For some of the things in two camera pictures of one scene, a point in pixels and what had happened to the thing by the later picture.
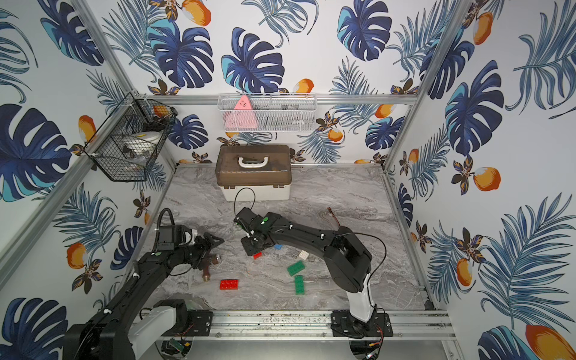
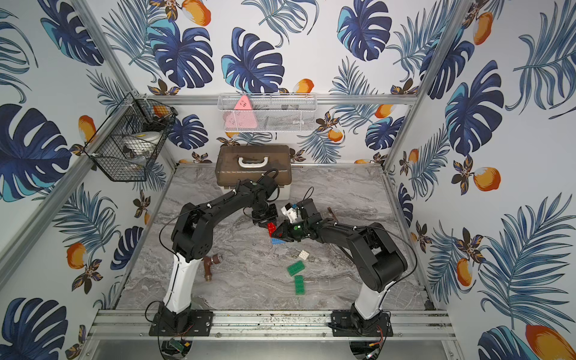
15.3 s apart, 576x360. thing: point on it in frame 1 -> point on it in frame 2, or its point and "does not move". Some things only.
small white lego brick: x=303 y=254 does not move
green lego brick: x=295 y=268 does not move
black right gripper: x=247 y=248 -> x=285 y=231
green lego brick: x=299 y=285 does not move
